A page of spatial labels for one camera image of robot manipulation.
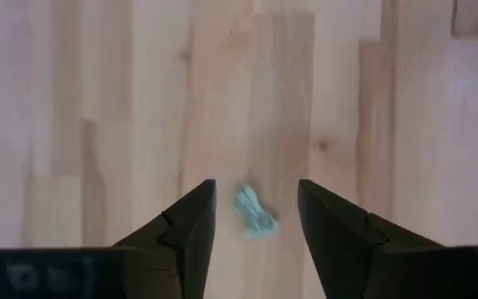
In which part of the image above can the green stevia packet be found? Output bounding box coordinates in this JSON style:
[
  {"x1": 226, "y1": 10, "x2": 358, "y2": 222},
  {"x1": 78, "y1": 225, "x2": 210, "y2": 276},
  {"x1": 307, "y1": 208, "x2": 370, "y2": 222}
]
[{"x1": 233, "y1": 182, "x2": 280, "y2": 241}]

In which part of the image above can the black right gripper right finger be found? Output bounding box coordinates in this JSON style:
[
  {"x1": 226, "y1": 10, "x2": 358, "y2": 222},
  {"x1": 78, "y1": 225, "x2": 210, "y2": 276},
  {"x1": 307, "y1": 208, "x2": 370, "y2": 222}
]
[{"x1": 297, "y1": 179, "x2": 450, "y2": 299}]

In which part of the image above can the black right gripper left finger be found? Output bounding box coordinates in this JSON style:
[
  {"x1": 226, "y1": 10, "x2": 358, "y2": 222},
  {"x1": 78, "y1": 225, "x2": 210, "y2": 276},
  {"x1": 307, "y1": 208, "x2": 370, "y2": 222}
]
[{"x1": 114, "y1": 179, "x2": 217, "y2": 299}]

